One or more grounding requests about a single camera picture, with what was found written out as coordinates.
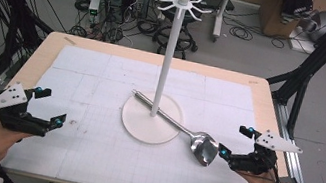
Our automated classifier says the white floor board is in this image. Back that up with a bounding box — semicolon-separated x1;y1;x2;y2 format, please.
285;25;326;60

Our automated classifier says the black frame post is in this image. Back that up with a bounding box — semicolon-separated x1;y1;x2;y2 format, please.
257;0;326;146

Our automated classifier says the white grid mat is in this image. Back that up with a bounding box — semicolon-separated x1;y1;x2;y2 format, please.
0;36;280;183

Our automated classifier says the coiled black cable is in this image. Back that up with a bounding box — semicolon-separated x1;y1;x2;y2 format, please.
227;24;255;43

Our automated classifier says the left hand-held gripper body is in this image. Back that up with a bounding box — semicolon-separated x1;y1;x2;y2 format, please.
0;77;58;139

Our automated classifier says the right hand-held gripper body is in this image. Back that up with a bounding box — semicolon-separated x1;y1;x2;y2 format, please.
226;124;306;183

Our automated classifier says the white hook stand rack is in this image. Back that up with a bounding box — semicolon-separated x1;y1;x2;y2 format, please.
116;0;216;152

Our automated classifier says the white power adapter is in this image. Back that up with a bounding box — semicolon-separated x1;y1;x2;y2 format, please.
85;0;104;25

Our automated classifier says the open cardboard box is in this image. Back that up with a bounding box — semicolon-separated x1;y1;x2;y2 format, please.
254;0;314;44

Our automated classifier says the white rolling stand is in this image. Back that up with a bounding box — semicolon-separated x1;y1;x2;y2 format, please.
209;0;236;45

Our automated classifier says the black stool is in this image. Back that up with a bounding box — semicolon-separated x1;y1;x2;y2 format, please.
150;3;206;62

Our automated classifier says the grey rounded device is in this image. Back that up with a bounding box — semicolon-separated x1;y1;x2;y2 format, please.
304;8;326;45

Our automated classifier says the metal spatula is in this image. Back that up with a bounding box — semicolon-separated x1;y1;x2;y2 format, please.
120;88;228;170

